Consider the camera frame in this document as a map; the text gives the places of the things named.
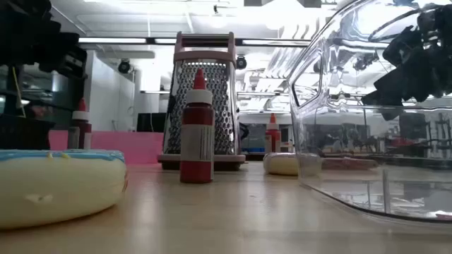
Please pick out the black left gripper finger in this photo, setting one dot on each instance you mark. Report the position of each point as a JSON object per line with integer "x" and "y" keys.
{"x": 79, "y": 68}
{"x": 53, "y": 42}

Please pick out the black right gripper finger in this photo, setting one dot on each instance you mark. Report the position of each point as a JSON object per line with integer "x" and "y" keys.
{"x": 399, "y": 88}
{"x": 402, "y": 47}

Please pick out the red food colouring bottle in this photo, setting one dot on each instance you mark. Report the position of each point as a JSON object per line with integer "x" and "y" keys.
{"x": 196, "y": 116}
{"x": 84, "y": 134}

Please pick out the blue frosted toy donut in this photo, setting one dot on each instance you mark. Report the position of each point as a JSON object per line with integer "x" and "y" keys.
{"x": 53, "y": 190}

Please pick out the orange-red food colouring bottle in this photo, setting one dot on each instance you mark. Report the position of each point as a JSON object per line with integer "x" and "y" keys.
{"x": 272, "y": 135}

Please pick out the pink frosted toy donut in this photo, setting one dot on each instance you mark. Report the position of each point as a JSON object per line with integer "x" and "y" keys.
{"x": 279, "y": 164}

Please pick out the ceiling light strip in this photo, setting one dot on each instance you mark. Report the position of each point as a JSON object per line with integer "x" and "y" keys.
{"x": 275, "y": 42}
{"x": 113, "y": 40}

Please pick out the pink plastic tray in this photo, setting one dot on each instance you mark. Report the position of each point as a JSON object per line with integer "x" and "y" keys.
{"x": 116, "y": 146}

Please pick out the black slotted plastic basket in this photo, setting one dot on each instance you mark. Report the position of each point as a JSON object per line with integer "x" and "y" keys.
{"x": 21, "y": 134}

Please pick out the black monitor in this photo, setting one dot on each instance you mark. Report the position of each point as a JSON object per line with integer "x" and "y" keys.
{"x": 151, "y": 122}

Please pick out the clear plastic container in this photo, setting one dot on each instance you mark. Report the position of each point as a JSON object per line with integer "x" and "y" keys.
{"x": 353, "y": 197}

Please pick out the pink steel box grater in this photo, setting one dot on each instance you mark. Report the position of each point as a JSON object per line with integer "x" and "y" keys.
{"x": 220, "y": 106}

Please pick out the blue storage bin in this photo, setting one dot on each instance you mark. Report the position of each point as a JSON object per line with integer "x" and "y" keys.
{"x": 252, "y": 150}

